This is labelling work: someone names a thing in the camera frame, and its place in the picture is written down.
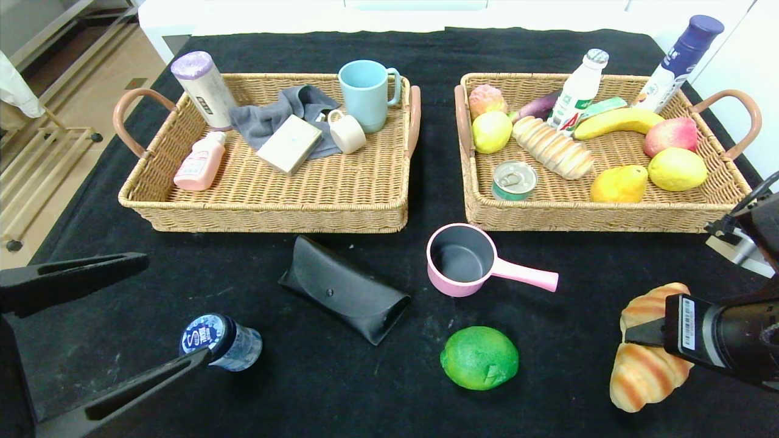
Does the yellow-green apple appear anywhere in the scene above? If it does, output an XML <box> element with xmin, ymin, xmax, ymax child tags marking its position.
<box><xmin>472</xmin><ymin>111</ymin><xmax>513</xmax><ymax>154</ymax></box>

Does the green lime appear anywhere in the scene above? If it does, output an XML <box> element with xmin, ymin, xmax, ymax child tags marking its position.
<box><xmin>439</xmin><ymin>326</ymin><xmax>520</xmax><ymax>391</ymax></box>

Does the white hanging fabric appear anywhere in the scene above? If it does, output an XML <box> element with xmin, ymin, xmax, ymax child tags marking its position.
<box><xmin>0</xmin><ymin>50</ymin><xmax>47</xmax><ymax>120</ymax></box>

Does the light blue mug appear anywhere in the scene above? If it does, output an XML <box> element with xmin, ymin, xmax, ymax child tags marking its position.
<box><xmin>338</xmin><ymin>60</ymin><xmax>402</xmax><ymax>133</ymax></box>

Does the yellow banana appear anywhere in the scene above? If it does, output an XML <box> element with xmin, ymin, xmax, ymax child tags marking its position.
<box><xmin>572</xmin><ymin>108</ymin><xmax>665</xmax><ymax>141</ymax></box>

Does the wicker basket with household items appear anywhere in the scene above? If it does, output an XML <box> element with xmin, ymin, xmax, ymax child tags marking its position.
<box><xmin>113</xmin><ymin>73</ymin><xmax>422</xmax><ymax>234</ymax></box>

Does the long striped bread loaf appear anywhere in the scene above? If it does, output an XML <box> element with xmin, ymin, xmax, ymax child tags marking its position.
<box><xmin>512</xmin><ymin>116</ymin><xmax>595</xmax><ymax>181</ymax></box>

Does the striped croissant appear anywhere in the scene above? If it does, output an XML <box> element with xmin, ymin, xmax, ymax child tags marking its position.
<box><xmin>610</xmin><ymin>282</ymin><xmax>696</xmax><ymax>413</ymax></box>

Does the pink bumpy fruit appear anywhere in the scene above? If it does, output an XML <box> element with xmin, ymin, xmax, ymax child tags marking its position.
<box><xmin>468</xmin><ymin>84</ymin><xmax>509</xmax><ymax>120</ymax></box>

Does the tin can with green label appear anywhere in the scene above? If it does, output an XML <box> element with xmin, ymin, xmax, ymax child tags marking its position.
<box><xmin>492</xmin><ymin>160</ymin><xmax>539</xmax><ymax>201</ymax></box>

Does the small cream cup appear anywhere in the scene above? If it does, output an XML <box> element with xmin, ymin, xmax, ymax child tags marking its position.
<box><xmin>327</xmin><ymin>109</ymin><xmax>368</xmax><ymax>155</ymax></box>

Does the grey cloth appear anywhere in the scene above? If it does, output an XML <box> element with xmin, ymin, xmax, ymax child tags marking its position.
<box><xmin>229</xmin><ymin>85</ymin><xmax>343</xmax><ymax>160</ymax></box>

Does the pink lotion bottle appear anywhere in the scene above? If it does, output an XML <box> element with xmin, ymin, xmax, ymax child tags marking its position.
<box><xmin>173</xmin><ymin>131</ymin><xmax>228</xmax><ymax>192</ymax></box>

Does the gold metal rolling rack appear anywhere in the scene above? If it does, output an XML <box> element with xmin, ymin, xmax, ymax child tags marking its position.
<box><xmin>0</xmin><ymin>106</ymin><xmax>105</xmax><ymax>253</ymax></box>

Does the beige soap box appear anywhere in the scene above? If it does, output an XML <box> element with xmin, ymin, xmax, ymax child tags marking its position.
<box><xmin>256</xmin><ymin>114</ymin><xmax>324</xmax><ymax>176</ymax></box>

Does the green snack pack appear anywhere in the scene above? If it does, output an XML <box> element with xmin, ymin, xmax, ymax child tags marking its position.
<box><xmin>578</xmin><ymin>97</ymin><xmax>627</xmax><ymax>122</ymax></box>

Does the black glasses case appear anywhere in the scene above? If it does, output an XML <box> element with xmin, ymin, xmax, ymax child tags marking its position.
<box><xmin>279</xmin><ymin>235</ymin><xmax>411</xmax><ymax>346</ymax></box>

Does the white milk bottle green label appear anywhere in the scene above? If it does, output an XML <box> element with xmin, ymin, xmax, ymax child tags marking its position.
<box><xmin>547</xmin><ymin>49</ymin><xmax>609</xmax><ymax>134</ymax></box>

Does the purple eggplant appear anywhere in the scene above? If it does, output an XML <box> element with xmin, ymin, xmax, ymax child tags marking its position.
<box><xmin>508</xmin><ymin>90</ymin><xmax>561</xmax><ymax>124</ymax></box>

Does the yellow pear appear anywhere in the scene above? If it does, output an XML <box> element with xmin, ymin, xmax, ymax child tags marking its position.
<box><xmin>589</xmin><ymin>164</ymin><xmax>649</xmax><ymax>203</ymax></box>

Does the red peach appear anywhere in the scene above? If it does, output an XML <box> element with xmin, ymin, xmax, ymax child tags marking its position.
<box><xmin>643</xmin><ymin>117</ymin><xmax>699</xmax><ymax>159</ymax></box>

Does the smooth black camera cable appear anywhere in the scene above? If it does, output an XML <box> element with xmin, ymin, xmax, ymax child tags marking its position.
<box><xmin>730</xmin><ymin>172</ymin><xmax>779</xmax><ymax>217</ymax></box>

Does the white counter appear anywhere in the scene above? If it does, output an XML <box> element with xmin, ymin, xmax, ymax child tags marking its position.
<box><xmin>139</xmin><ymin>0</ymin><xmax>755</xmax><ymax>68</ymax></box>

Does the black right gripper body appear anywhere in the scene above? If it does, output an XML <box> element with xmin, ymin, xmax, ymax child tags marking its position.
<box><xmin>665</xmin><ymin>294</ymin><xmax>772</xmax><ymax>384</ymax></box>

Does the yellow lemon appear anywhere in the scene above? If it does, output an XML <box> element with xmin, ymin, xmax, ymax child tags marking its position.
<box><xmin>648</xmin><ymin>147</ymin><xmax>708</xmax><ymax>192</ymax></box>

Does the white bottle with blue cap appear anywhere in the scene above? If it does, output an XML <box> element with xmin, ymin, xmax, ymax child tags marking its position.
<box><xmin>633</xmin><ymin>15</ymin><xmax>725</xmax><ymax>114</ymax></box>

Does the white tumbler with purple lid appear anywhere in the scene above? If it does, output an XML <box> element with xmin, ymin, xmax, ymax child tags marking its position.
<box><xmin>170</xmin><ymin>51</ymin><xmax>238</xmax><ymax>131</ymax></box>

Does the pink saucepan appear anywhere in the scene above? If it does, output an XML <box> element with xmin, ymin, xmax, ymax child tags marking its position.
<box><xmin>426</xmin><ymin>223</ymin><xmax>559</xmax><ymax>298</ymax></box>

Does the wicker basket with food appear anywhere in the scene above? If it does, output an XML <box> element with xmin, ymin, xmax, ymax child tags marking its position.
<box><xmin>453</xmin><ymin>72</ymin><xmax>761</xmax><ymax>233</ymax></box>

